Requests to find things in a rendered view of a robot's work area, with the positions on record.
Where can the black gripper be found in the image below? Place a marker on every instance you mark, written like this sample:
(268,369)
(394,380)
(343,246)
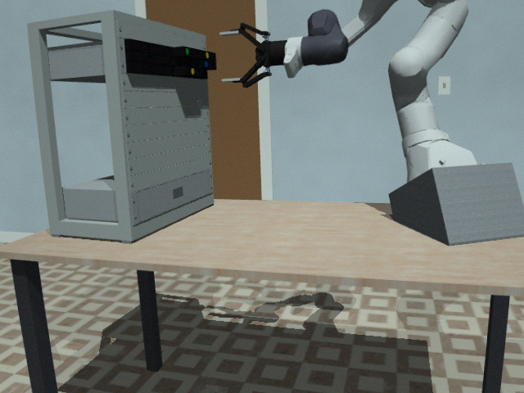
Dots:
(268,53)

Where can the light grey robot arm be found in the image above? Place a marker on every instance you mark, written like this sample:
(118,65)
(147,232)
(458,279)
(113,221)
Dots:
(424,146)

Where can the grey server rack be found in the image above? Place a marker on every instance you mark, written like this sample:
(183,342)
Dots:
(156,181)

